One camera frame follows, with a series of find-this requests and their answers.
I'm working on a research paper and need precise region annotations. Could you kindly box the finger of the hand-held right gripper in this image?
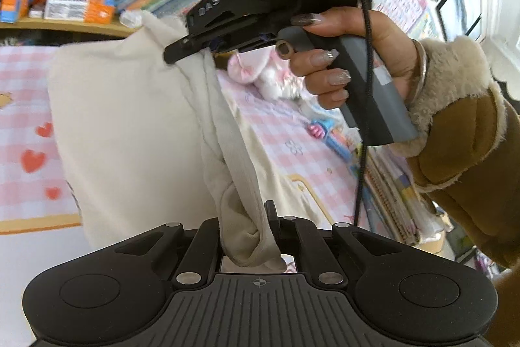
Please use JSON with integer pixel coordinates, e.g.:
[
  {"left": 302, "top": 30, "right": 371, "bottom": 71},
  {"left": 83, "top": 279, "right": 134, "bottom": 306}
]
[
  {"left": 163, "top": 0, "right": 261, "bottom": 64},
  {"left": 209, "top": 31, "right": 282, "bottom": 54}
]

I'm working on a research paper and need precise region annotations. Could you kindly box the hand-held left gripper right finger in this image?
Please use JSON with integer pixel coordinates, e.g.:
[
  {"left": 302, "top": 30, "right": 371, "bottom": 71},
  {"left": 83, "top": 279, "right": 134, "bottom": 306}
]
[{"left": 264, "top": 201, "right": 401, "bottom": 287}]

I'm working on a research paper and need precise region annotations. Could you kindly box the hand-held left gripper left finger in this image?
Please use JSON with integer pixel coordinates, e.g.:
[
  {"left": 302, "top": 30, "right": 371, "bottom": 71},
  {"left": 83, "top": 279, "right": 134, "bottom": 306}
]
[{"left": 117, "top": 218, "right": 223, "bottom": 288}]

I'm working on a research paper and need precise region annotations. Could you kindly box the cream garment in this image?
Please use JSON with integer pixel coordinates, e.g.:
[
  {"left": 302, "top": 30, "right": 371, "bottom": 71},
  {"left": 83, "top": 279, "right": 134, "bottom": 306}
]
[{"left": 46, "top": 11, "right": 287, "bottom": 274}]

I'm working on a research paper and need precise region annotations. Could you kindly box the person's right hand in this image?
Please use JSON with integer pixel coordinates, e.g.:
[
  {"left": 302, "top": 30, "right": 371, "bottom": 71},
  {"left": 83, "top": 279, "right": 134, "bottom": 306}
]
[{"left": 276, "top": 7, "right": 425, "bottom": 113}]

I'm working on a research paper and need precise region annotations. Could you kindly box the pink white plush toy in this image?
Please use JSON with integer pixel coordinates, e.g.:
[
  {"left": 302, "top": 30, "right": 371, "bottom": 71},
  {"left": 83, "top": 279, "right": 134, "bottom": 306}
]
[{"left": 227, "top": 45, "right": 310, "bottom": 102}]

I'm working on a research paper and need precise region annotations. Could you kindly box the blue pink plastic toy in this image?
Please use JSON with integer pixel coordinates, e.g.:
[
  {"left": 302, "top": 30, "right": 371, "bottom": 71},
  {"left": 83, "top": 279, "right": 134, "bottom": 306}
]
[{"left": 308, "top": 118, "right": 363, "bottom": 161}]

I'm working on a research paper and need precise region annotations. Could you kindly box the stack of notebooks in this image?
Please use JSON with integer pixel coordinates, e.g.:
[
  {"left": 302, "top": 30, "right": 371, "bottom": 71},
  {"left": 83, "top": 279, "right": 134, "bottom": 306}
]
[{"left": 357, "top": 144, "right": 444, "bottom": 247}]

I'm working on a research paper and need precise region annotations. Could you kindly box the flat orange white box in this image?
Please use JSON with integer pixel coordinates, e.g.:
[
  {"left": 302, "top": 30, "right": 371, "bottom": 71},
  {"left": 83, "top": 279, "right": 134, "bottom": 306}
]
[{"left": 42, "top": 0, "right": 117, "bottom": 25}]

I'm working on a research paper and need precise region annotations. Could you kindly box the pink checked bed sheet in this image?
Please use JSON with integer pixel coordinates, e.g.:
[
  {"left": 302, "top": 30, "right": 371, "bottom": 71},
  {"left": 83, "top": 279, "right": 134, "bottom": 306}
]
[{"left": 0, "top": 44, "right": 375, "bottom": 237}]

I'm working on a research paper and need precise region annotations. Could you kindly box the black cable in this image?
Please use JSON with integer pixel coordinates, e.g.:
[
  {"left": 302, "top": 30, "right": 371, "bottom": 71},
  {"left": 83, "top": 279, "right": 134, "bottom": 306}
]
[{"left": 339, "top": 0, "right": 373, "bottom": 228}]

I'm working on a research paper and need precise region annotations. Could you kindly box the colourful wall poster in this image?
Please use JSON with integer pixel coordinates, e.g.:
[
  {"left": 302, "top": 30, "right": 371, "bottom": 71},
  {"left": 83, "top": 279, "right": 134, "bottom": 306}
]
[{"left": 373, "top": 0, "right": 440, "bottom": 44}]

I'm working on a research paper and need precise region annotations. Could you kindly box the metal bracelet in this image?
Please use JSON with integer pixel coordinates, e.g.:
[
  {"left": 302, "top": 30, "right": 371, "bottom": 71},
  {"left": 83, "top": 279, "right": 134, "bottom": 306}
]
[{"left": 405, "top": 39, "right": 430, "bottom": 109}]

